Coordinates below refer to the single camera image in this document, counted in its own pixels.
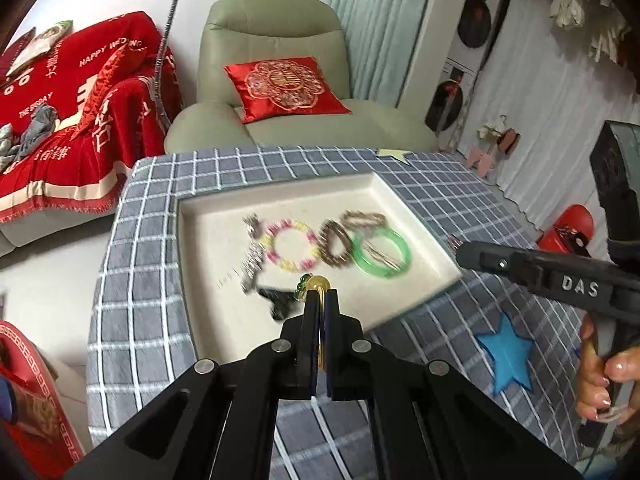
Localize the person's right hand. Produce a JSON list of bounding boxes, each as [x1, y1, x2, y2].
[[575, 317, 631, 422]]

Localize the pale green armchair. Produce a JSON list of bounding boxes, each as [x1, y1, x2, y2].
[[164, 0, 453, 153]]

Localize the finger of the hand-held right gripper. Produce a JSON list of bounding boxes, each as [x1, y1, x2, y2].
[[456, 241, 539, 287]]

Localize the grey jewelry tray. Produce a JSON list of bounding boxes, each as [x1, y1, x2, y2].
[[175, 170, 463, 356]]

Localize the grey cloth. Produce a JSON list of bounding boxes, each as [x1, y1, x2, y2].
[[12, 105, 58, 161]]

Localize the red embroidered cushion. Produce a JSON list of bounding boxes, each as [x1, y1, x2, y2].
[[223, 56, 352, 125]]

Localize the red printed blanket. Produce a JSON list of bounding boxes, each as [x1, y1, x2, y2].
[[0, 10, 183, 226]]

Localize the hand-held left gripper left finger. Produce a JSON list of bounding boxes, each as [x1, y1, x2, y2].
[[62, 290, 323, 480]]

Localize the pink yellow beaded bracelet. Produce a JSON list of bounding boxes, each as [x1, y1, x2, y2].
[[261, 220, 321, 273]]

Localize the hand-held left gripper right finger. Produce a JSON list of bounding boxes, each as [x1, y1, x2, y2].
[[324, 290, 583, 480]]

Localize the red patterned gift bag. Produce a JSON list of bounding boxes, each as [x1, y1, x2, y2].
[[0, 320, 86, 476]]

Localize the printed photo cushion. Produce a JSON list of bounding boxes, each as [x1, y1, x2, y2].
[[7, 20, 73, 78]]

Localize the black hair clip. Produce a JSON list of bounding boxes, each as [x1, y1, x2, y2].
[[255, 282, 301, 321]]

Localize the grey checkered tablecloth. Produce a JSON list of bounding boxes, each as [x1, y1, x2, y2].
[[86, 146, 611, 480]]

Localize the beige hair clip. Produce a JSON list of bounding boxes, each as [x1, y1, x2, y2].
[[362, 237, 406, 271]]

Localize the pale blue curtain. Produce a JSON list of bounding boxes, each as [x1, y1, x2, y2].
[[327, 0, 446, 108]]

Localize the hanging white clothes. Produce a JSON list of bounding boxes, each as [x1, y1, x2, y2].
[[550, 0, 631, 63]]

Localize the white sofa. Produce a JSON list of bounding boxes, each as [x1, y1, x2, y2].
[[0, 195, 121, 261]]

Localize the green bangle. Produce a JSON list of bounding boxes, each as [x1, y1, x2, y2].
[[351, 226, 412, 278]]

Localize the beige braided bracelet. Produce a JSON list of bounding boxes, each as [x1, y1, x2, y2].
[[341, 210, 388, 231]]

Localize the red plastic object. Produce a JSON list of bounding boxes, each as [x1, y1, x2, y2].
[[537, 205, 596, 261]]

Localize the white washer with red ribbon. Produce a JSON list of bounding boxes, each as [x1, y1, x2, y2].
[[425, 60, 481, 136]]

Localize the white front-load dryer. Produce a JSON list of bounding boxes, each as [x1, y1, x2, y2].
[[450, 0, 506, 66]]

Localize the brown bead bracelet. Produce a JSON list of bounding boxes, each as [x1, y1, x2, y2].
[[320, 220, 353, 266]]

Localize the hanging pink slippers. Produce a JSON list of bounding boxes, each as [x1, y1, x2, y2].
[[467, 115, 521, 178]]

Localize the arc floor lamp pole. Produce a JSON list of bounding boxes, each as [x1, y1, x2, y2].
[[152, 0, 193, 151]]

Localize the red satin pillow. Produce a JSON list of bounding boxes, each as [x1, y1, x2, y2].
[[75, 45, 148, 136]]

